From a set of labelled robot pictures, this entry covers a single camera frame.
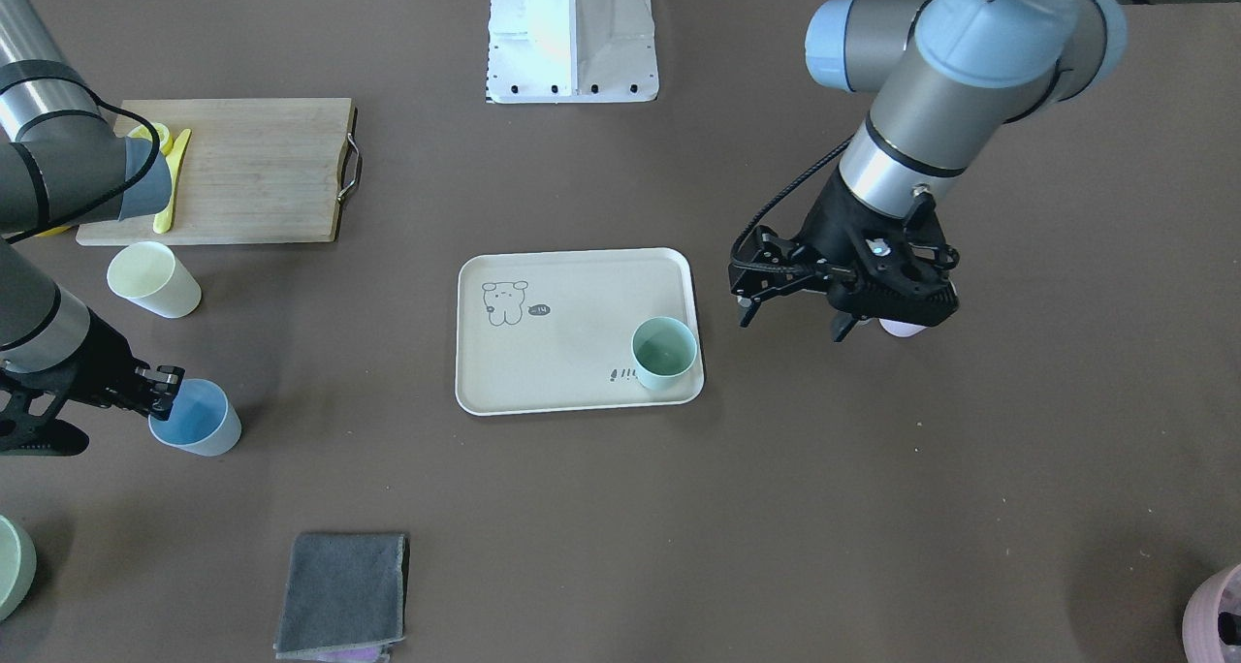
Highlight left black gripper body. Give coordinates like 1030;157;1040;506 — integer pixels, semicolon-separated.
800;170;959;327

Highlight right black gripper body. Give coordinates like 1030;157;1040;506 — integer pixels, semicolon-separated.
1;329;151;456

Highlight blue cup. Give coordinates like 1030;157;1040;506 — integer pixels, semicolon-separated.
146;379;242;457

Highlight green cup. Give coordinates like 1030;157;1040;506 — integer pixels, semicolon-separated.
630;317;699;391

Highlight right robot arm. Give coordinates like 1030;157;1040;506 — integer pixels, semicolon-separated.
1;0;185;457

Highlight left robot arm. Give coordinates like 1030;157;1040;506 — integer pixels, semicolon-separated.
793;0;1239;340

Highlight cream rectangular tray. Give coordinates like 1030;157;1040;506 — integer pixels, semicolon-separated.
454;247;705;417

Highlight pink cup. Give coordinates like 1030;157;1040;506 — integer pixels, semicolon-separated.
880;319;927;339

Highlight cream yellow cup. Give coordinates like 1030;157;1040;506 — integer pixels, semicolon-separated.
105;240;204;319

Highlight yellow plastic knife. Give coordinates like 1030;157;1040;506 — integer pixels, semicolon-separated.
151;128;192;235

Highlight pale green bowl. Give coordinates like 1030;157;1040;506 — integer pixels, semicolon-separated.
1;516;37;620

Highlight bamboo cutting board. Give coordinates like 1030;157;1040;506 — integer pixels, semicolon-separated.
76;98;356;246

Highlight lemon slice upper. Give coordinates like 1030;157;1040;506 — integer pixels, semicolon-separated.
127;120;174;156

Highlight grey folded cloth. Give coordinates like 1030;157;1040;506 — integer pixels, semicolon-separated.
273;531;407;662

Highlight pink bowl of ice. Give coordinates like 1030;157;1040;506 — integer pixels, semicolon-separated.
1181;565;1240;662

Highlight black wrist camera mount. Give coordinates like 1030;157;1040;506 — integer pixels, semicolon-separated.
727;226;834;328

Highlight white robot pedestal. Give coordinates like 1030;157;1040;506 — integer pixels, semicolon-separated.
485;0;660;104

